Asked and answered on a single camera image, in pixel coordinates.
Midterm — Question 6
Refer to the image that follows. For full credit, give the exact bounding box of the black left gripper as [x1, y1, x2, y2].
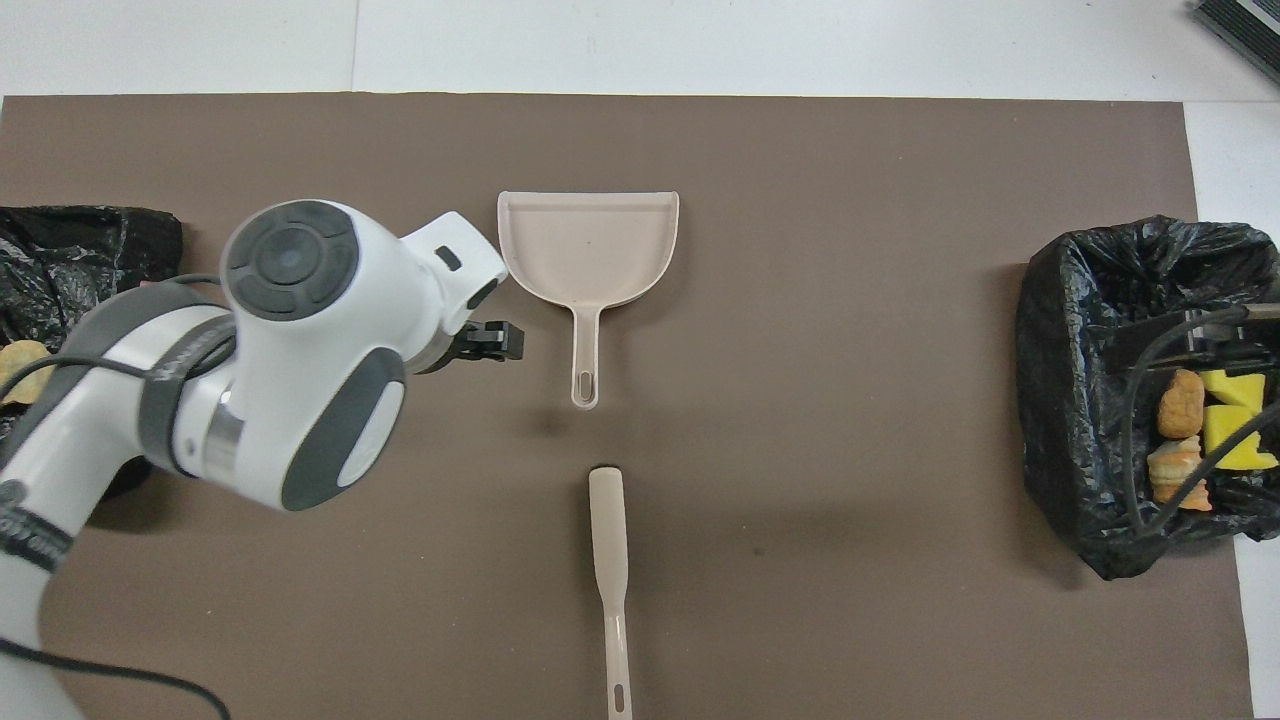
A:
[420, 319, 527, 375]

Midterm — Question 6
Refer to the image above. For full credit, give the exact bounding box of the yellow sponge piece green-backed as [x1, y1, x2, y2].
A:
[1200, 368, 1269, 409]

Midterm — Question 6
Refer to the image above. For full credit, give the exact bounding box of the brown sponge lump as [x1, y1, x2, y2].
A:
[1157, 369, 1206, 439]

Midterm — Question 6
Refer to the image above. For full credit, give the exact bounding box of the curved yellow sponge piece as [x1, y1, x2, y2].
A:
[1202, 405, 1280, 472]

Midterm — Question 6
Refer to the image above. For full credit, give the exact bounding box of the beige plastic dustpan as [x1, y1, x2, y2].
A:
[497, 190, 681, 411]

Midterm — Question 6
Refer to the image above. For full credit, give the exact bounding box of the beige foam chunk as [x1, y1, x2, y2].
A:
[0, 340, 53, 406]
[1147, 435, 1214, 513]

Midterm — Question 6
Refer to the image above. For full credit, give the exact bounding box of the beige hand brush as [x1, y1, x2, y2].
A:
[587, 466, 635, 720]

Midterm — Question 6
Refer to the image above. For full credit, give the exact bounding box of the black trash bag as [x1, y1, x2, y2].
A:
[1015, 215, 1280, 581]
[0, 205, 184, 501]

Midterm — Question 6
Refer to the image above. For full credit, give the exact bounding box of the dark ribbed device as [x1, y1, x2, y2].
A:
[1193, 0, 1280, 86]

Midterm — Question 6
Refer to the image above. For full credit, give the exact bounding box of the brown table mat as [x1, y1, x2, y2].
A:
[0, 93, 1256, 720]

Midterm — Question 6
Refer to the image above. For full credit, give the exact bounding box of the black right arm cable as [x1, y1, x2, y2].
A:
[1120, 305, 1280, 536]

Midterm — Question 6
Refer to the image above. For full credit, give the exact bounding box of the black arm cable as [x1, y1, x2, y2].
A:
[1120, 305, 1280, 536]
[0, 275, 236, 720]

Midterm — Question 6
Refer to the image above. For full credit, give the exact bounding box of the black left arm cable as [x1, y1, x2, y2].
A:
[0, 275, 236, 720]

